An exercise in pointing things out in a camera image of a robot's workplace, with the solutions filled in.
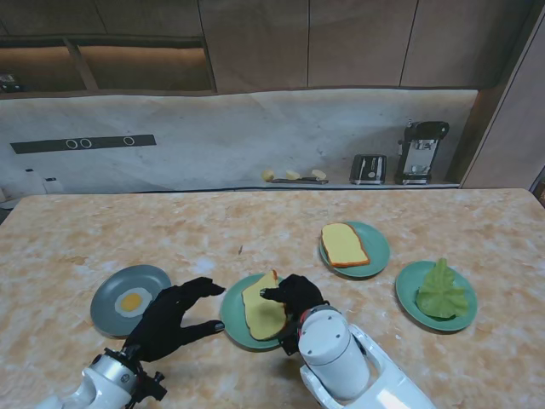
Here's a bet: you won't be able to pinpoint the black wall strip with rings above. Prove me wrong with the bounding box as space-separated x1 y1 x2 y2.
9 134 157 155

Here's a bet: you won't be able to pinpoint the grey round plate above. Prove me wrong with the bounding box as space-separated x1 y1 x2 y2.
90 264 172 339

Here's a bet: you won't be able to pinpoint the white tall container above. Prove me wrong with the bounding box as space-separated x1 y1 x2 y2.
20 168 46 195

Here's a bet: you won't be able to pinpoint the black silver coffee machine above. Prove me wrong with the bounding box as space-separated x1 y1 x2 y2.
393 120 450 186

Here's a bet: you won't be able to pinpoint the toy bread slice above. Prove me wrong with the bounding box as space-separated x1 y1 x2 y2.
321 222 371 268
241 268 290 342

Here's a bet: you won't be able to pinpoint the dark small shelf object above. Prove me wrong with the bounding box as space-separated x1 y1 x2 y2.
0 73 25 93

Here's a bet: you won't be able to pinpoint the black toaster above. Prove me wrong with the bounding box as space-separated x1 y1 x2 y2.
349 153 387 186

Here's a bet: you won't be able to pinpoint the wooden open shelf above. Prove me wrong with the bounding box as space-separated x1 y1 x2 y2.
0 36 218 101

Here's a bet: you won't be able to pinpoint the wooden wall cabinets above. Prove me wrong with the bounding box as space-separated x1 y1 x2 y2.
0 0 545 93

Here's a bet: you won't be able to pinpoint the dark furniture piece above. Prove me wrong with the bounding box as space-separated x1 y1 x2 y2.
530 165 545 205

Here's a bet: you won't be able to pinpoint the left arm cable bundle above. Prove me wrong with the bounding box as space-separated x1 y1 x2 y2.
127 374 148 409

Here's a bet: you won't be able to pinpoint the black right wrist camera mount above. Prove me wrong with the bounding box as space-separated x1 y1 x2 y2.
278 323 301 357

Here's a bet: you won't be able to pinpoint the green round plate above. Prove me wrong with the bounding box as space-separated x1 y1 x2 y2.
220 274 299 351
394 260 479 333
318 220 391 280

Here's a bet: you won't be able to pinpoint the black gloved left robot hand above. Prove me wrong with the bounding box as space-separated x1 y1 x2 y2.
123 276 227 363

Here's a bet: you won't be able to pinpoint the toy fried egg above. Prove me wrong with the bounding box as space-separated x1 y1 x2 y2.
113 288 153 319

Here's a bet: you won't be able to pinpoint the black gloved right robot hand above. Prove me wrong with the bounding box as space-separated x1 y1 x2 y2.
257 274 331 333

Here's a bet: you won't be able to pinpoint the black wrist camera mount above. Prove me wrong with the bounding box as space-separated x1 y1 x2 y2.
278 323 301 357
135 370 168 401

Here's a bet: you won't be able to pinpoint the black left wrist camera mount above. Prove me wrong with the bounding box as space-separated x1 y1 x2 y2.
135 370 168 401

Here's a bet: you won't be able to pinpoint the toy green lettuce leaf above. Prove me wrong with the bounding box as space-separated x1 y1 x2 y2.
416 257 469 320

